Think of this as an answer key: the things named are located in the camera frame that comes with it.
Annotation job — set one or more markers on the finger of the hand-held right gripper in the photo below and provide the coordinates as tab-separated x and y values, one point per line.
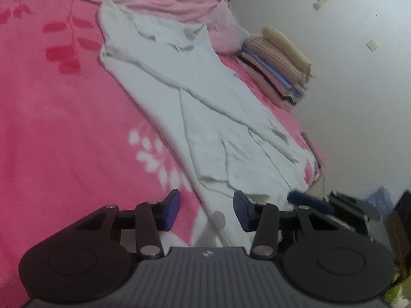
308	200

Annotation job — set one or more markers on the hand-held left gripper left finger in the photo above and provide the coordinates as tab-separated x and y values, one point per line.
170	210

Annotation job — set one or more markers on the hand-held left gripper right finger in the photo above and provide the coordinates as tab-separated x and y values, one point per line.
242	210

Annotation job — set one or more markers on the white shirt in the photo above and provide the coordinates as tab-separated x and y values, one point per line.
208	109

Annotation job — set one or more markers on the stack of folded clothes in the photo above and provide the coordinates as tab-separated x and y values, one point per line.
276	64

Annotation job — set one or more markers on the blue plastic bag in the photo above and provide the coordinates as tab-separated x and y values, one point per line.
382	197

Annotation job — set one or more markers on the pink floral blanket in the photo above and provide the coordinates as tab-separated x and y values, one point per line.
64	118

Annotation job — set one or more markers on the white wall socket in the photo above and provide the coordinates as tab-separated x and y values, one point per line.
372	45

